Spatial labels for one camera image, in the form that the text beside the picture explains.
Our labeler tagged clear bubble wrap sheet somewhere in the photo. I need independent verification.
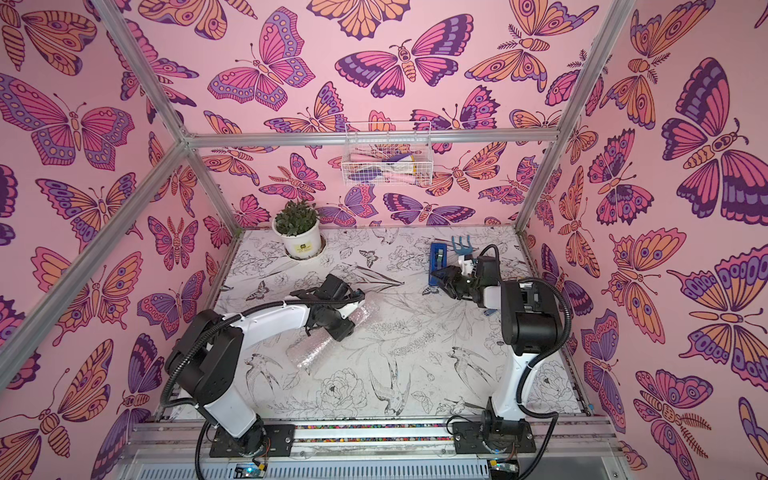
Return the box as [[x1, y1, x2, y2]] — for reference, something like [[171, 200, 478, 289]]
[[286, 298, 380, 370]]

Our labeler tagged blue tape dispenser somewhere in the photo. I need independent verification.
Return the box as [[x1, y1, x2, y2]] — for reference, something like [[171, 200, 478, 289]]
[[428, 242, 447, 287]]

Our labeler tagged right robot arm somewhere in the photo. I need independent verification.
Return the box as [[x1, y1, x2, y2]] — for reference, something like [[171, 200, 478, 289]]
[[430, 256, 573, 434]]

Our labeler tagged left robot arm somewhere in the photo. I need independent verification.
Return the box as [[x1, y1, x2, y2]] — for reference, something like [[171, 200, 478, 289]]
[[160, 274, 366, 441]]

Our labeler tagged blue yellow garden rake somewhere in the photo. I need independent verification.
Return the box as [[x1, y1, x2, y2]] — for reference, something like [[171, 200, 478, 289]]
[[451, 235, 474, 257]]

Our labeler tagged white potted succulent plant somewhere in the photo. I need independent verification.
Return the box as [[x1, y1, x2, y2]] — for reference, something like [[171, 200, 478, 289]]
[[272, 200, 322, 260]]

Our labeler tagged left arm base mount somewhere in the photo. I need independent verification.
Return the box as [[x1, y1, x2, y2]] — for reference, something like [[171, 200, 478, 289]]
[[209, 423, 296, 459]]

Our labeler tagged white wire wall basket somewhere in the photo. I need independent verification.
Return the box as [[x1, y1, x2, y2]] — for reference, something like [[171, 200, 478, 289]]
[[339, 120, 434, 187]]

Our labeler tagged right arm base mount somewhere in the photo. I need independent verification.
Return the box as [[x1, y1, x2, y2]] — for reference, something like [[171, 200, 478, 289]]
[[447, 420, 537, 455]]

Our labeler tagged aluminium front rail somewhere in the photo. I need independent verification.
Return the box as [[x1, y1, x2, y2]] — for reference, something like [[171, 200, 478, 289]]
[[112, 417, 634, 479]]

